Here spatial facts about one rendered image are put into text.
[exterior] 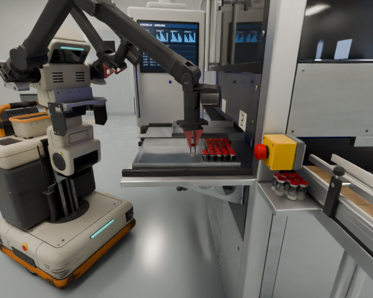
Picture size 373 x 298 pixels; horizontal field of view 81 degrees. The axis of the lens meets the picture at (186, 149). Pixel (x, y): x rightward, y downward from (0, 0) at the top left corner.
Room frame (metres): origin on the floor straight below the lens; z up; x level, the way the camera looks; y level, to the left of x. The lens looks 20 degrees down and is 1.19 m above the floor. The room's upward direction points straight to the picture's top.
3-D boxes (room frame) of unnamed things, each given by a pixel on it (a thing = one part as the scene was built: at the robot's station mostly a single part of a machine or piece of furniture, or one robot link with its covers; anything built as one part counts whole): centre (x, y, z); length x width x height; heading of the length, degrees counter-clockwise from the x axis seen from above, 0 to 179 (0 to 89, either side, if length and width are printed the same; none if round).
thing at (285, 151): (0.51, -0.24, 0.99); 0.08 x 0.07 x 0.07; 92
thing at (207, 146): (0.76, -0.08, 0.90); 0.18 x 0.02 x 0.05; 1
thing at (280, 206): (0.50, -0.28, 0.87); 0.14 x 0.13 x 0.02; 92
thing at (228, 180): (0.92, -0.03, 0.87); 0.70 x 0.48 x 0.02; 2
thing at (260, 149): (0.51, -0.19, 0.99); 0.04 x 0.04 x 0.04; 2
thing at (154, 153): (0.75, 0.00, 0.90); 0.34 x 0.26 x 0.04; 91
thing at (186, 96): (0.77, -0.02, 1.10); 0.07 x 0.06 x 0.07; 73
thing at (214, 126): (1.10, -0.10, 0.90); 0.34 x 0.26 x 0.04; 92
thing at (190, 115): (0.77, -0.02, 1.03); 0.10 x 0.07 x 0.07; 106
